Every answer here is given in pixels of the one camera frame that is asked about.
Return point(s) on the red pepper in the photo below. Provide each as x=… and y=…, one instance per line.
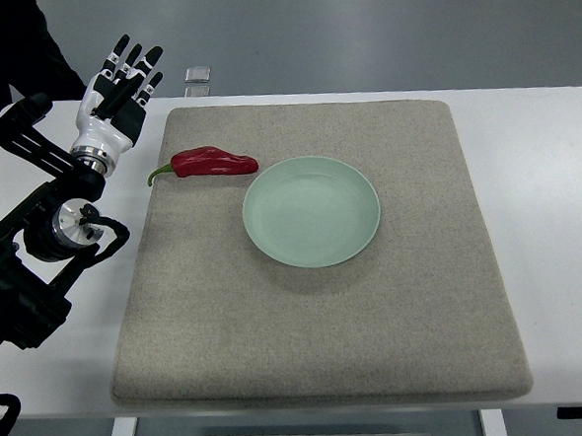
x=206, y=161

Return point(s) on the light green plate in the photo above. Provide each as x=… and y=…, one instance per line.
x=311, y=212

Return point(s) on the white right table leg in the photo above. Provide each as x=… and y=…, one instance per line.
x=492, y=422

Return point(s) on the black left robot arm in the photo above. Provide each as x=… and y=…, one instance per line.
x=53, y=235

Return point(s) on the dark clothed person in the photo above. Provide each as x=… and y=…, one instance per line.
x=30, y=60

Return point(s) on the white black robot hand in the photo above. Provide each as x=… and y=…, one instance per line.
x=113, y=109

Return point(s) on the lower floor socket plate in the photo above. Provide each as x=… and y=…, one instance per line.
x=198, y=91

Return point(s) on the beige fabric mat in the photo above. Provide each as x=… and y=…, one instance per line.
x=421, y=315

